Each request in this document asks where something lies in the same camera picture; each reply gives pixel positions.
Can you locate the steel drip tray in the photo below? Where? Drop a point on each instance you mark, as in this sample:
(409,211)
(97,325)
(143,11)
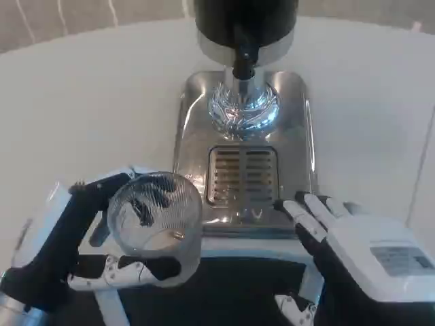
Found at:
(193,136)

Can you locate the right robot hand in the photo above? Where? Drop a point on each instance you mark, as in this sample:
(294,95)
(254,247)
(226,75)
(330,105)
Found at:
(353,251)

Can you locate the black drink dispenser steel stand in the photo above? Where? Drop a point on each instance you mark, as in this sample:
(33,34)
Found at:
(217,20)

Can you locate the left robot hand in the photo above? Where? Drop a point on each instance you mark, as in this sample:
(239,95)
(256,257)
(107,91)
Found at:
(51,237)

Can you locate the clear ribbed glass cup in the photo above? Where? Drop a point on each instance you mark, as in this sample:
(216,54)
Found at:
(159,234)

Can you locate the slotted steel drain grid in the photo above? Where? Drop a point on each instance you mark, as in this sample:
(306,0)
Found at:
(243,176)

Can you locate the black dispenser tap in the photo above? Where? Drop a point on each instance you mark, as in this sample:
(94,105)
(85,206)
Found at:
(244,61)

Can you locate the robot torso black white frame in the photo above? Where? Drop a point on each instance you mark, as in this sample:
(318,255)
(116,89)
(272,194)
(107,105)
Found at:
(238,288)

